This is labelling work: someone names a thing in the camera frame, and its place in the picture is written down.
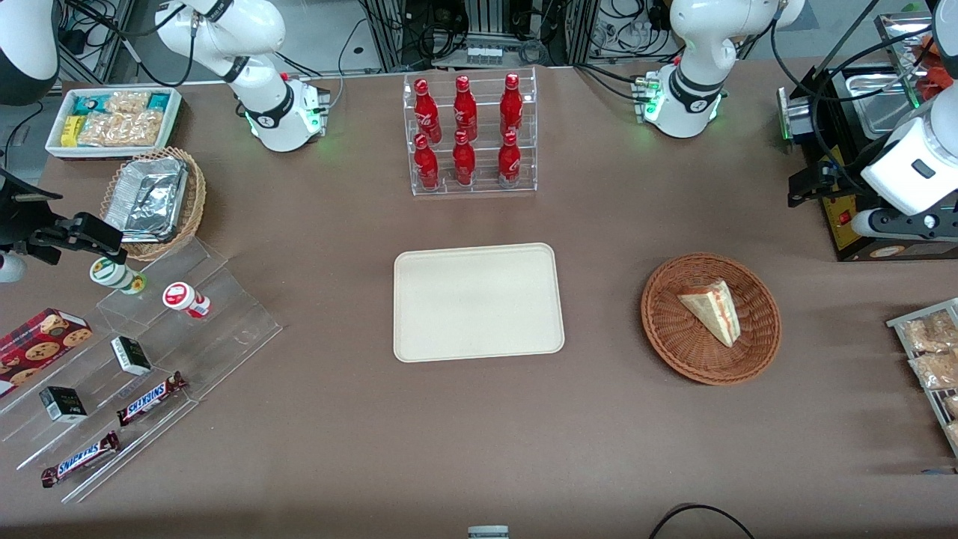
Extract stainless steel warmer pan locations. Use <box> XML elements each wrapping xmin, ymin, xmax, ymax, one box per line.
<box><xmin>844</xmin><ymin>71</ymin><xmax>920</xmax><ymax>139</ymax></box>

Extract clear acrylic bottle rack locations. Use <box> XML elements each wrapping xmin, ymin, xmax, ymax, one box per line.
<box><xmin>403</xmin><ymin>66</ymin><xmax>538</xmax><ymax>197</ymax></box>

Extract clear acrylic stepped shelf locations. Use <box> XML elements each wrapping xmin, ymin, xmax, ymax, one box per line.
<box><xmin>0</xmin><ymin>238</ymin><xmax>284</xmax><ymax>504</ymax></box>

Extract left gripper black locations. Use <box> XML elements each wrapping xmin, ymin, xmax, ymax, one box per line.
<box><xmin>788</xmin><ymin>161</ymin><xmax>865</xmax><ymax>208</ymax></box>

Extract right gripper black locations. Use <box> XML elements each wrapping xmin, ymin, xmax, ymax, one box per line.
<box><xmin>0</xmin><ymin>171</ymin><xmax>124</xmax><ymax>264</ymax></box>

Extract round brown wicker basket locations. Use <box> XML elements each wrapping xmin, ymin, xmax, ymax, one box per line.
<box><xmin>641</xmin><ymin>252</ymin><xmax>782</xmax><ymax>386</ymax></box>

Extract black glass food warmer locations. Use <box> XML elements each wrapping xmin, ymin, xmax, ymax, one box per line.
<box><xmin>778</xmin><ymin>11</ymin><xmax>958</xmax><ymax>263</ymax></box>

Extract black cable loop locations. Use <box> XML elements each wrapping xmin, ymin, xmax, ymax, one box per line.
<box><xmin>648</xmin><ymin>503</ymin><xmax>757</xmax><ymax>539</ymax></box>

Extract aluminium equipment rack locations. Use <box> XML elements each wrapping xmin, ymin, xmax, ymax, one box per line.
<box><xmin>363</xmin><ymin>0</ymin><xmax>599</xmax><ymax>72</ymax></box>

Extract green white yogurt cup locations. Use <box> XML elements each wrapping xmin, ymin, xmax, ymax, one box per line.
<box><xmin>90</xmin><ymin>257</ymin><xmax>146</xmax><ymax>295</ymax></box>

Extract Snickers chocolate bar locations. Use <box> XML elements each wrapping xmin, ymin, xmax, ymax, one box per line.
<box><xmin>116</xmin><ymin>372</ymin><xmax>188</xmax><ymax>427</ymax></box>
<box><xmin>41</xmin><ymin>431</ymin><xmax>120</xmax><ymax>488</ymax></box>

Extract grey metal box green light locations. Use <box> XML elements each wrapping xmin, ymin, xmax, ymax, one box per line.
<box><xmin>777</xmin><ymin>88</ymin><xmax>814</xmax><ymax>143</ymax></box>

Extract light wicker basket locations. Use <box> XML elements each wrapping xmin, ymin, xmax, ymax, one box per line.
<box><xmin>100</xmin><ymin>147</ymin><xmax>207</xmax><ymax>262</ymax></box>

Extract red cola bottle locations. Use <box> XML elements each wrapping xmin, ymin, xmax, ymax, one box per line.
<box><xmin>453</xmin><ymin>75</ymin><xmax>478</xmax><ymax>141</ymax></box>
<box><xmin>414</xmin><ymin>78</ymin><xmax>442</xmax><ymax>143</ymax></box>
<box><xmin>500</xmin><ymin>73</ymin><xmax>523</xmax><ymax>137</ymax></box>
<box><xmin>414</xmin><ymin>133</ymin><xmax>441</xmax><ymax>189</ymax></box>
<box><xmin>498</xmin><ymin>131</ymin><xmax>522</xmax><ymax>188</ymax></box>
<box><xmin>452</xmin><ymin>130</ymin><xmax>477</xmax><ymax>186</ymax></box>

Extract white rectangular plastic bin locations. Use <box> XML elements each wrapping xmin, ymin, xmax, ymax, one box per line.
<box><xmin>45</xmin><ymin>87</ymin><xmax>183</xmax><ymax>160</ymax></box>

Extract stacked aluminium foil trays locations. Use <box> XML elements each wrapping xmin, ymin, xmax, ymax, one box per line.
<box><xmin>105</xmin><ymin>157</ymin><xmax>188</xmax><ymax>242</ymax></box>

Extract red skewered sausages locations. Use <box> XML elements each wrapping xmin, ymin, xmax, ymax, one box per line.
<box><xmin>917</xmin><ymin>41</ymin><xmax>945</xmax><ymax>102</ymax></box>

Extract triangular sandwich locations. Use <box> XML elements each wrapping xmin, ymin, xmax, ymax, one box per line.
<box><xmin>677</xmin><ymin>279</ymin><xmax>742</xmax><ymax>349</ymax></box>

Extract red white yogurt cup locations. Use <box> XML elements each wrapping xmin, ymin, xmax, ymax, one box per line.
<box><xmin>162</xmin><ymin>281</ymin><xmax>211</xmax><ymax>319</ymax></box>

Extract small clear bag of crackers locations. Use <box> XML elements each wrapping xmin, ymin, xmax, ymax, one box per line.
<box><xmin>105</xmin><ymin>90</ymin><xmax>150</xmax><ymax>115</ymax></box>

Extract small black carton box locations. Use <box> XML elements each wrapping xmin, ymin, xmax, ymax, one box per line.
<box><xmin>39</xmin><ymin>386</ymin><xmax>88</xmax><ymax>424</ymax></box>
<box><xmin>111</xmin><ymin>336</ymin><xmax>153</xmax><ymax>376</ymax></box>

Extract grey wire tray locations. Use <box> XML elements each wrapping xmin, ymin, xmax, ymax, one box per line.
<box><xmin>887</xmin><ymin>298</ymin><xmax>958</xmax><ymax>459</ymax></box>

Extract beige plastic tray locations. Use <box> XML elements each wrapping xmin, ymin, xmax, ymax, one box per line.
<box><xmin>393</xmin><ymin>243</ymin><xmax>566</xmax><ymax>364</ymax></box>

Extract red cookie box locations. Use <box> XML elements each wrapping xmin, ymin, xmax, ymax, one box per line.
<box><xmin>0</xmin><ymin>308</ymin><xmax>94</xmax><ymax>398</ymax></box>

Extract large clear bag of crackers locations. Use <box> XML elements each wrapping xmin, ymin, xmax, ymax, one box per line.
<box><xmin>79</xmin><ymin>110</ymin><xmax>163</xmax><ymax>147</ymax></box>

